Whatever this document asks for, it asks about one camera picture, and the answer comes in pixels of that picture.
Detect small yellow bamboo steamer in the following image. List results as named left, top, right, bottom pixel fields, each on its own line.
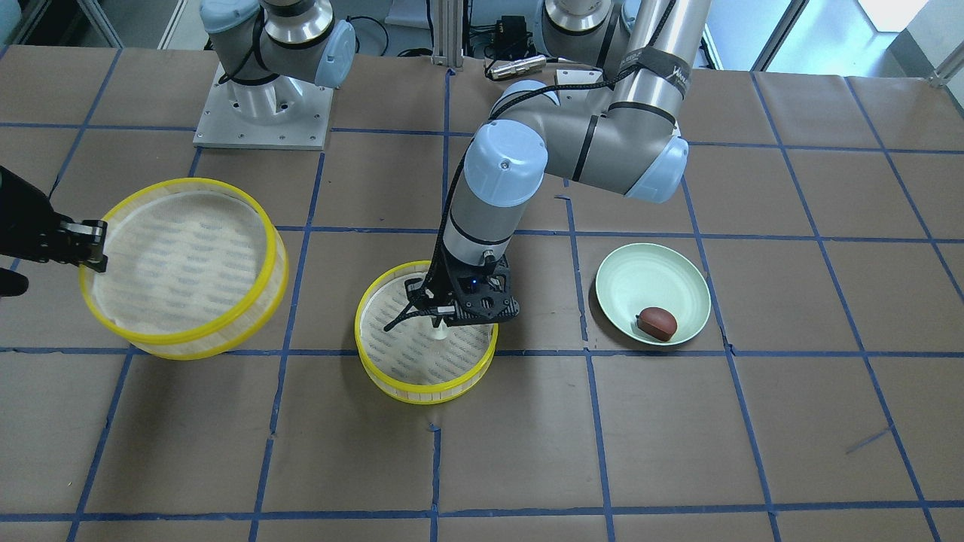
left=354, top=260, right=499, bottom=404

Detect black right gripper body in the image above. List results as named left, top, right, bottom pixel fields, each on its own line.
left=1, top=167, right=109, bottom=273

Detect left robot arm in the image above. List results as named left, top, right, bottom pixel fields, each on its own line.
left=384, top=1, right=712, bottom=330

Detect large yellow bamboo steamer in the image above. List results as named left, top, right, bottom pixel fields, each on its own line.
left=79, top=178, right=289, bottom=361

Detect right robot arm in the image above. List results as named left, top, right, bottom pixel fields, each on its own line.
left=1, top=1, right=357, bottom=273

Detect brown bun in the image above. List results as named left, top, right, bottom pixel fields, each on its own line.
left=636, top=306, right=678, bottom=343

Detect silver cable connector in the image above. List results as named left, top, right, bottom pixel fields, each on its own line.
left=484, top=54, right=548, bottom=81

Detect mint green plate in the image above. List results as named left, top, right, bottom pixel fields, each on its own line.
left=595, top=243, right=712, bottom=346

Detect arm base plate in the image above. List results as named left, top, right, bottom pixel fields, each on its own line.
left=193, top=66, right=334, bottom=151

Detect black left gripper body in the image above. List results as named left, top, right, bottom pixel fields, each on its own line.
left=405, top=251, right=520, bottom=325

